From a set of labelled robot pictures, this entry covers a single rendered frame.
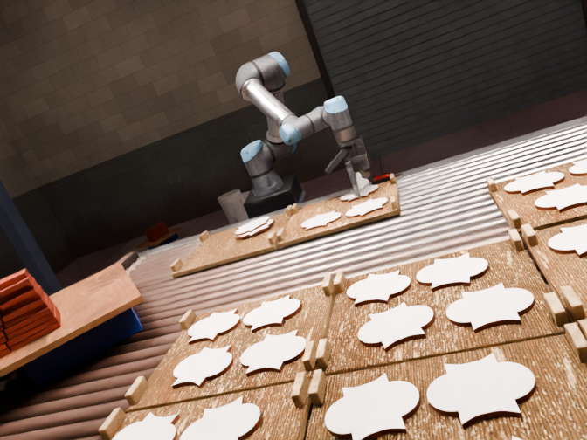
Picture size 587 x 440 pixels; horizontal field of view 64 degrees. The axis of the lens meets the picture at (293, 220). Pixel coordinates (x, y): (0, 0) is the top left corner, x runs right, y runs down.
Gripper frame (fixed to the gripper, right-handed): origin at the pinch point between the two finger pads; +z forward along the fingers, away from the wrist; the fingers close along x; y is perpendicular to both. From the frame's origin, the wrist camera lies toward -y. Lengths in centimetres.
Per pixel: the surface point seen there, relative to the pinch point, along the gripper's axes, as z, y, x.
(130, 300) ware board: -10, -55, -70
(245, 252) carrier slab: 0.7, -39.0, -27.9
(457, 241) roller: 3, 28, -56
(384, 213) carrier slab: 0.7, 10.0, -27.5
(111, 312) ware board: -10, -59, -74
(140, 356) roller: 3, -54, -77
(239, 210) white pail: 71, -188, 313
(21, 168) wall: -62, -534, 419
